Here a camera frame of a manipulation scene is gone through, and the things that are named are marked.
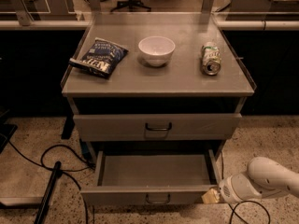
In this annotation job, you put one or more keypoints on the grey drawer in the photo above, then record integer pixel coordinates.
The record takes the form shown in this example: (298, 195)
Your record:
(145, 127)
(152, 179)

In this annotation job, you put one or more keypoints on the grey top drawer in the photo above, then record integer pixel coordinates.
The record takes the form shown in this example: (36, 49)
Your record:
(145, 127)

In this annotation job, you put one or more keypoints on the white bowl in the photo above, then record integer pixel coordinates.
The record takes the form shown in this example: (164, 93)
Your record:
(156, 50)

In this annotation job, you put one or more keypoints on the blue chip bag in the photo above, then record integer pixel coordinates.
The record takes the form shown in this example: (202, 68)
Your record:
(101, 59)

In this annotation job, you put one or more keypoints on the green soda can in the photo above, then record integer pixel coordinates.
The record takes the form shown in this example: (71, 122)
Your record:
(211, 59)

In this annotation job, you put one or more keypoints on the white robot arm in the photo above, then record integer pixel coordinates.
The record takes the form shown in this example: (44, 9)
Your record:
(263, 179)

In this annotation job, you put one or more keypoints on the black metal bar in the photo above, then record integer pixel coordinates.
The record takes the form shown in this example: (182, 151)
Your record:
(44, 206)

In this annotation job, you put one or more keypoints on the grey drawer cabinet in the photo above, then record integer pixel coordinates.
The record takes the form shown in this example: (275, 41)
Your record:
(177, 87)

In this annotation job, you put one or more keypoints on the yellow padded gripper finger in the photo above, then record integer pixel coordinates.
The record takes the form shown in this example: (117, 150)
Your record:
(211, 196)

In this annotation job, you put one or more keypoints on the white horizontal rail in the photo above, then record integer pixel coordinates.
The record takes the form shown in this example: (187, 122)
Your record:
(223, 25)

